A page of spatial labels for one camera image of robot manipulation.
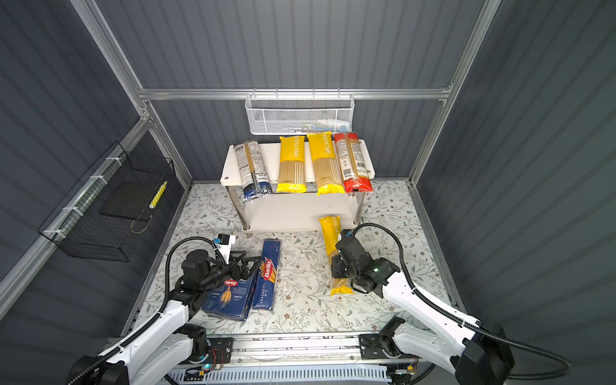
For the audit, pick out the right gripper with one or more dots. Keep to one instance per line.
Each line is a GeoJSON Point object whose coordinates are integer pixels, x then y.
{"type": "Point", "coordinates": [335, 266]}

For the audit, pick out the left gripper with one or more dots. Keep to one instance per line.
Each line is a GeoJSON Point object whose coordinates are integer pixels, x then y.
{"type": "Point", "coordinates": [237, 274]}

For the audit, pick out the wide blue Barilla pasta box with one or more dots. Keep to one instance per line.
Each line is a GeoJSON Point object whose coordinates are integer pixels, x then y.
{"type": "Point", "coordinates": [233, 299]}

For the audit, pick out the yellow Pastatime bag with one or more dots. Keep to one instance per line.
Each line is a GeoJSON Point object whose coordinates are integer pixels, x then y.
{"type": "Point", "coordinates": [331, 229]}
{"type": "Point", "coordinates": [291, 175]}
{"type": "Point", "coordinates": [327, 173]}

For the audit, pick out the dark blue clear spaghetti bag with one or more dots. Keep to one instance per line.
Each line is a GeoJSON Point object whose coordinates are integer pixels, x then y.
{"type": "Point", "coordinates": [254, 177]}

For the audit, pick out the red spaghetti bag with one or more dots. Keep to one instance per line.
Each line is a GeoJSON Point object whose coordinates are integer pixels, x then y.
{"type": "Point", "coordinates": [352, 163]}

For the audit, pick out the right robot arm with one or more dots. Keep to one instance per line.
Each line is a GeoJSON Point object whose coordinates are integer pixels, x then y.
{"type": "Point", "coordinates": [448, 343]}

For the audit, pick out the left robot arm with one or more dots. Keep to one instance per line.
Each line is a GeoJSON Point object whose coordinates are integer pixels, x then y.
{"type": "Point", "coordinates": [149, 353]}

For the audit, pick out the white two-tier shelf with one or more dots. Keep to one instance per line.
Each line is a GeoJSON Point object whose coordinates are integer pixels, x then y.
{"type": "Point", "coordinates": [294, 212]}

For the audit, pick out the narrow blue Barilla spaghetti box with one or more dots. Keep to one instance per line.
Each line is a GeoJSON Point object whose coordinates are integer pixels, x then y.
{"type": "Point", "coordinates": [263, 298]}

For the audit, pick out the yellow marker pen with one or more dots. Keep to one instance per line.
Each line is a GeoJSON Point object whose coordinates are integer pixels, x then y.
{"type": "Point", "coordinates": [158, 195]}

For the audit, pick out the items in white basket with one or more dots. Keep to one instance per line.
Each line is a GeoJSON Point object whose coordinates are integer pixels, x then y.
{"type": "Point", "coordinates": [321, 126]}

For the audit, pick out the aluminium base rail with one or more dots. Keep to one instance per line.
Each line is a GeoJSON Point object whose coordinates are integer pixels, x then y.
{"type": "Point", "coordinates": [341, 357]}

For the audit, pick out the black wire basket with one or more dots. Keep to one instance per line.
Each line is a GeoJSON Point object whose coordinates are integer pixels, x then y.
{"type": "Point", "coordinates": [107, 217]}

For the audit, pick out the white wire mesh basket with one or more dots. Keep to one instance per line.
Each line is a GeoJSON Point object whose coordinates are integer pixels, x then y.
{"type": "Point", "coordinates": [268, 117]}

